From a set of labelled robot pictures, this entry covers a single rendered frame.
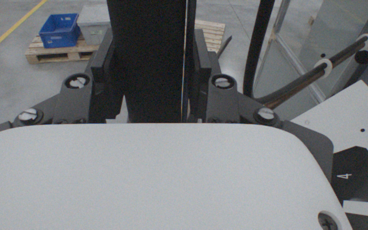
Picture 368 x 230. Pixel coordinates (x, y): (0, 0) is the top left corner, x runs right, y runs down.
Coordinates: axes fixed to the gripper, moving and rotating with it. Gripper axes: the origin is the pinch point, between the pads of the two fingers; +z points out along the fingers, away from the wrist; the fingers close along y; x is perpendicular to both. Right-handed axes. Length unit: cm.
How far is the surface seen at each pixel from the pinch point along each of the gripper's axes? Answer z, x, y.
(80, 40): 274, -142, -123
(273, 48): 119, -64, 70
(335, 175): 2.1, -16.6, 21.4
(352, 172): 1.7, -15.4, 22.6
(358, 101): 22, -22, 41
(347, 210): -2.9, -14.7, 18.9
